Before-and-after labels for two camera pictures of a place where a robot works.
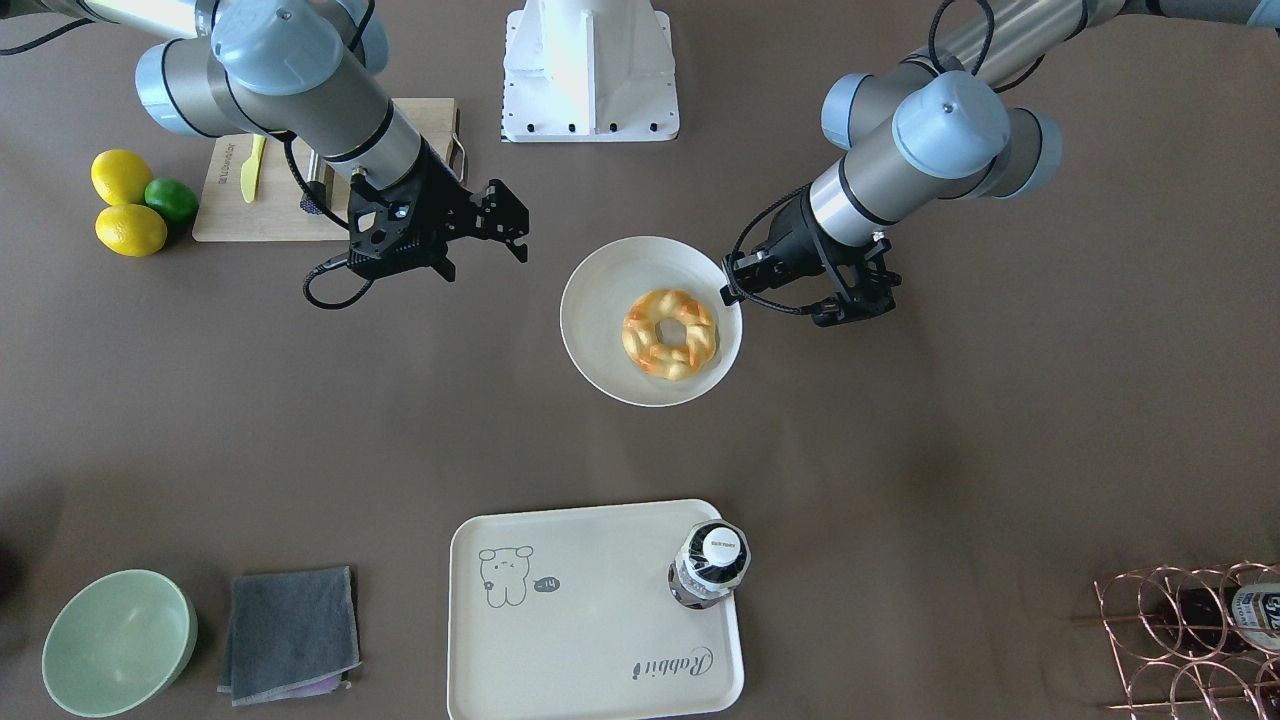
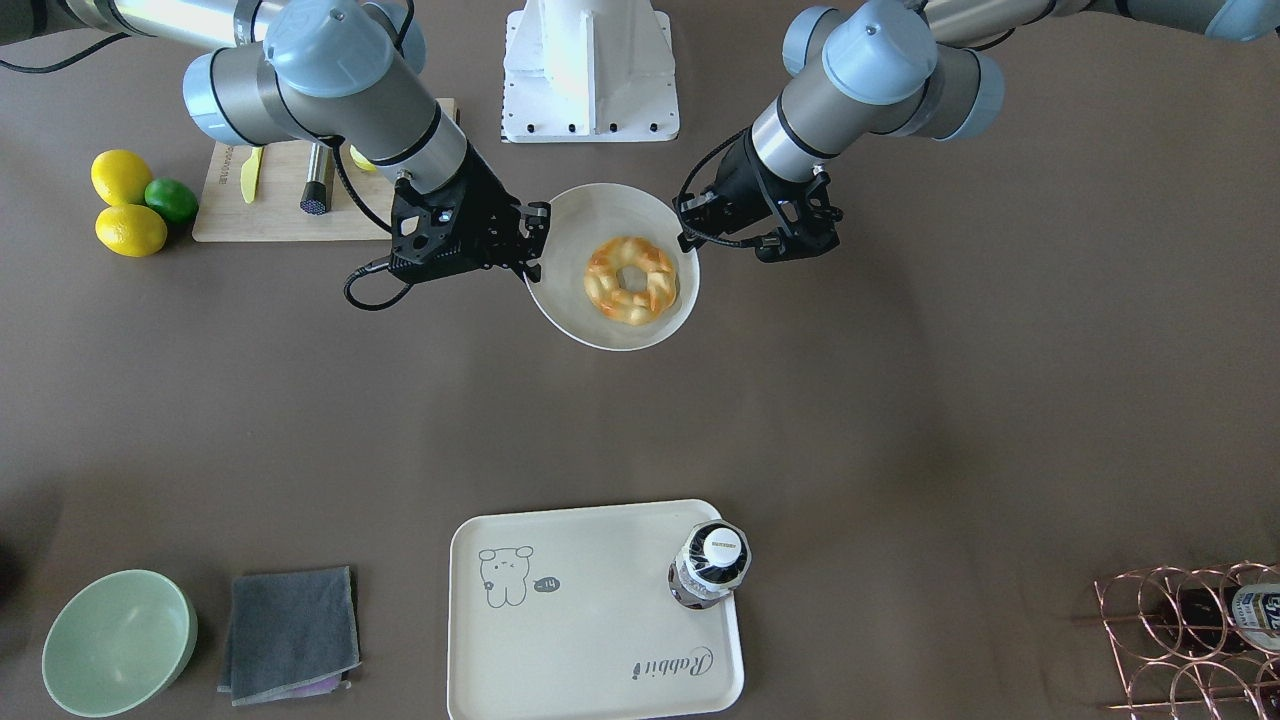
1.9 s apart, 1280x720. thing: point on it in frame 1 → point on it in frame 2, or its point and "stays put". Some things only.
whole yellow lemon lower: x=131 y=230 stays put
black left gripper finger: x=728 y=296 → x=688 y=241
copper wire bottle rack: x=1196 y=644 stays put
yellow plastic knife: x=250 y=169 stays put
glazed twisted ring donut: x=643 y=343 → x=614 y=301
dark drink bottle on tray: x=713 y=558 stays put
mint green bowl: x=118 y=643 stays put
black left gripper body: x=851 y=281 → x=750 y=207
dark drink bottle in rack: x=1212 y=619 stays put
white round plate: x=644 y=320 → x=581 y=219
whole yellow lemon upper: x=121 y=177 stays put
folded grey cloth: x=288 y=632 stays put
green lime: x=173 y=198 stays put
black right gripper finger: x=499 y=214 → x=534 y=224
